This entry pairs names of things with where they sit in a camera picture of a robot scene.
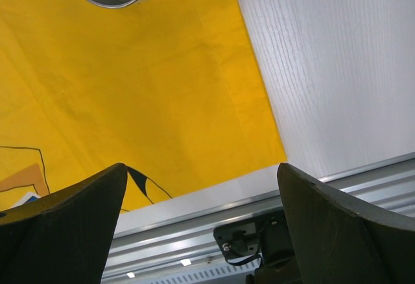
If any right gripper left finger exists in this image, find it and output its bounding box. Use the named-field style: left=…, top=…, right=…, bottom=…
left=1, top=163, right=127, bottom=283

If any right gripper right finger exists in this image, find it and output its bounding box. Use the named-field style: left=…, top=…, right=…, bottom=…
left=277, top=163, right=414, bottom=283

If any yellow Pikachu cloth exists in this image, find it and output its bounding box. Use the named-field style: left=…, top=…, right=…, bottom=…
left=1, top=0, right=287, bottom=211

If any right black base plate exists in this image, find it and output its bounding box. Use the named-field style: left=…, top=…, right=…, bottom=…
left=213, top=209, right=295, bottom=267

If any slotted cable duct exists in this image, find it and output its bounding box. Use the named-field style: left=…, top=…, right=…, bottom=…
left=123, top=261, right=260, bottom=284

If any aluminium mounting rail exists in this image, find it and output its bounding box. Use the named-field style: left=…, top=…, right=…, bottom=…
left=102, top=154, right=414, bottom=283

